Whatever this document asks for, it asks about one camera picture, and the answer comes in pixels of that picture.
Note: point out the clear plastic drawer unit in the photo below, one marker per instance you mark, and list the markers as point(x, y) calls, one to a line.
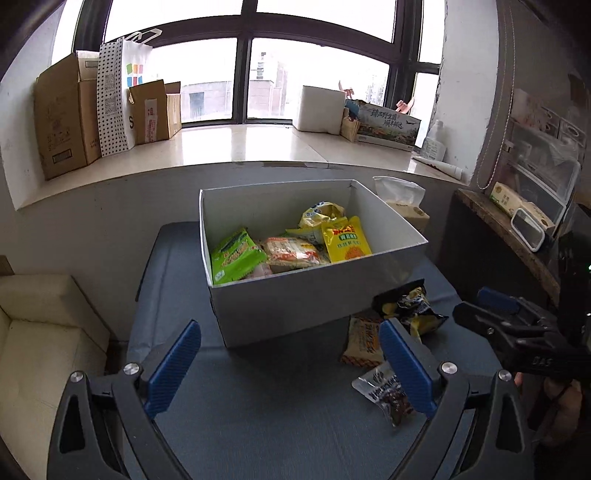
point(545, 157)

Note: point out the small green snack packet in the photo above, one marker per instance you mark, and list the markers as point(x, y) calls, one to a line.
point(233, 256)

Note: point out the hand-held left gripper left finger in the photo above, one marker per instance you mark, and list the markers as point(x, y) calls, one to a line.
point(173, 369)

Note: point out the person's right hand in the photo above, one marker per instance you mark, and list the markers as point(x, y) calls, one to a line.
point(563, 404)

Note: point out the yellow snack packet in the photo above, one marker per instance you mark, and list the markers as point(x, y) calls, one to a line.
point(316, 214)
point(346, 242)

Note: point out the white plastic bottle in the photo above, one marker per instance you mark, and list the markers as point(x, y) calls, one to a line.
point(431, 145)

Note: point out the small brown carton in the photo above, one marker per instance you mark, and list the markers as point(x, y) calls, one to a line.
point(350, 127)

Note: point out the orange brown snack packet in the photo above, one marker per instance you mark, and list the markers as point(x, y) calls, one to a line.
point(362, 341)

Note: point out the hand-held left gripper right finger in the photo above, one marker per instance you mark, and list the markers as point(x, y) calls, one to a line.
point(408, 367)

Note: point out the white cardboard box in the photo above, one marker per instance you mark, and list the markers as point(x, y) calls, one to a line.
point(286, 309)

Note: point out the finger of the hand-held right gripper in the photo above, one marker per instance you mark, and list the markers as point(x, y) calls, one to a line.
point(498, 299)
point(480, 323)

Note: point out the white container with black lid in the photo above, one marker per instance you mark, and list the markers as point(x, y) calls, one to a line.
point(526, 230)

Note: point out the cream and green carton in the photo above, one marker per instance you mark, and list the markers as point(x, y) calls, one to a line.
point(508, 198)

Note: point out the dark window frame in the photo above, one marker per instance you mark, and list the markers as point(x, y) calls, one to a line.
point(244, 69)

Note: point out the printed landscape gift box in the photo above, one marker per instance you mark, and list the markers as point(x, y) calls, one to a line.
point(388, 127)

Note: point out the pink brown snack packet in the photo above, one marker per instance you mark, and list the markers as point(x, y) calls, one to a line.
point(258, 273)

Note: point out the cream sofa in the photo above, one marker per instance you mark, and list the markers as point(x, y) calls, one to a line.
point(46, 350)

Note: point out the clear packet with orange snack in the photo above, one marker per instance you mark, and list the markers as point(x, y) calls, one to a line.
point(291, 253)

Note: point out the rolled white paper tube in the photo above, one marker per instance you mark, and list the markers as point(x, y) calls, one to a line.
point(441, 167)

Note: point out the tissue paper pack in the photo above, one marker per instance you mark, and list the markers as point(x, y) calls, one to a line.
point(401, 194)

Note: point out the white polka dot paper bag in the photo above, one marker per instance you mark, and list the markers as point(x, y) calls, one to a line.
point(113, 101)

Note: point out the small open cardboard box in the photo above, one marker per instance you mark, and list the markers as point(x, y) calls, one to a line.
point(152, 115)

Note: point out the black and yellow chip bag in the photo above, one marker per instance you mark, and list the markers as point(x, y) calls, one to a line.
point(413, 307)

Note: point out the brown stone counter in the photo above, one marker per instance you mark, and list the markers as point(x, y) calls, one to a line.
point(489, 221)

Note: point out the clear packet with brown nuts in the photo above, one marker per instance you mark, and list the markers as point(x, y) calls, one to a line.
point(383, 392)

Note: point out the large brown cardboard box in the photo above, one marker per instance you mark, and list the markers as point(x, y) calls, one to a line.
point(60, 120)

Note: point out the pink plastic object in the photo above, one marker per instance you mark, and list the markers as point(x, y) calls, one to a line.
point(346, 91)
point(406, 106)

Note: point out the white foam box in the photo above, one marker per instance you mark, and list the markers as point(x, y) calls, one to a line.
point(318, 110)

